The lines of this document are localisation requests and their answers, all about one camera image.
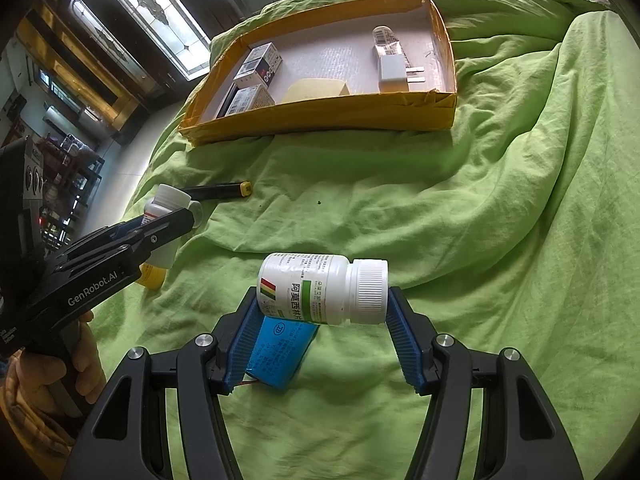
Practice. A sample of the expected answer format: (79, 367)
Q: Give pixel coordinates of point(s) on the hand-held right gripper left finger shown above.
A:
(245, 340)

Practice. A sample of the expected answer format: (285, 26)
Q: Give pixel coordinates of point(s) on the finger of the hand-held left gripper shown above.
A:
(112, 232)
(165, 227)

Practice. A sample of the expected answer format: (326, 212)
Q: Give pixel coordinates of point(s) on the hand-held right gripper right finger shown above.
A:
(402, 340)

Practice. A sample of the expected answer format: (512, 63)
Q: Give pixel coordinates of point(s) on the small white red-label bottle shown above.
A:
(167, 197)

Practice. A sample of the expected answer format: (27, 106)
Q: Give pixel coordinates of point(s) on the large white medicine bottle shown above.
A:
(310, 285)

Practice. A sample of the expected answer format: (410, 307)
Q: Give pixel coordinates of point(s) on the cream plastic case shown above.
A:
(315, 90)

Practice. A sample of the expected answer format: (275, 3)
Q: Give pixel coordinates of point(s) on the yellow taped cardboard box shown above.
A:
(325, 55)

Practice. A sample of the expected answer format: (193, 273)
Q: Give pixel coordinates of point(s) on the person's left hand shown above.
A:
(85, 355)

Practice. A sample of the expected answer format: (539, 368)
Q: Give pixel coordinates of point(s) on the blue battery pack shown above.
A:
(280, 350)

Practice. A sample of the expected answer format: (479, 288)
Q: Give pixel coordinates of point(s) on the yellow tape roll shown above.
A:
(152, 277)

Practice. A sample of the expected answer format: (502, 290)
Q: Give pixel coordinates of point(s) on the black pen with yellow end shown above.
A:
(215, 191)

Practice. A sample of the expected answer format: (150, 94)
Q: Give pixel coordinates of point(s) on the cluttered dark shelf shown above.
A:
(70, 185)

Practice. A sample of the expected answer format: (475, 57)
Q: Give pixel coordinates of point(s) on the green blanket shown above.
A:
(450, 210)

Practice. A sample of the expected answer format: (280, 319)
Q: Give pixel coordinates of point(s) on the grey barcode medicine box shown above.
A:
(250, 100)

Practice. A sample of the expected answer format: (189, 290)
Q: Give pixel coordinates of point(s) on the white printed medicine box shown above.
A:
(260, 65)

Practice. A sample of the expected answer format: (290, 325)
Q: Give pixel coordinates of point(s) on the white charger plug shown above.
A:
(392, 72)

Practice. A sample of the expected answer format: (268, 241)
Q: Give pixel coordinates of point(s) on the yellow framed wall panels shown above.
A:
(85, 70)

